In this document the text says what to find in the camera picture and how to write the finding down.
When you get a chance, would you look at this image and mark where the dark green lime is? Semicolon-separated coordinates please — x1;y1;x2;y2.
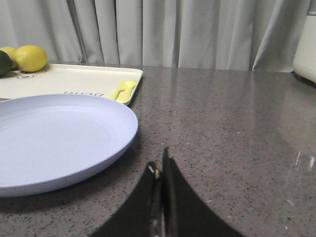
0;50;13;77

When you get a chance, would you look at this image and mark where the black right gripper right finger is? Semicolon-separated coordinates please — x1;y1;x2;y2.
162;147;242;237

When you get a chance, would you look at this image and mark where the cream serving tray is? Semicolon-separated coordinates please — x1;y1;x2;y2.
0;64;143;105

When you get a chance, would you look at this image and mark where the yellow plastic spoon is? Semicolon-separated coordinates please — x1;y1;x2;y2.
116;80;136;103

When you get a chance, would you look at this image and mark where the yellow lemon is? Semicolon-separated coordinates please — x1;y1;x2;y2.
14;45;47;72
0;46;17;70

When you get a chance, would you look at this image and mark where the white appliance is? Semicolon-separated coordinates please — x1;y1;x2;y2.
293;0;316;83

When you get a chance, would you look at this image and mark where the light blue plate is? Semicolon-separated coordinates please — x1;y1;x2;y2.
0;94;138;197

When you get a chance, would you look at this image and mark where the grey curtain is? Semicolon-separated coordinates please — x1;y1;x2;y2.
0;0;310;72

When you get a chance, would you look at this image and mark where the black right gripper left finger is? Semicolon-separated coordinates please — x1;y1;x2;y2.
92;161;162;237

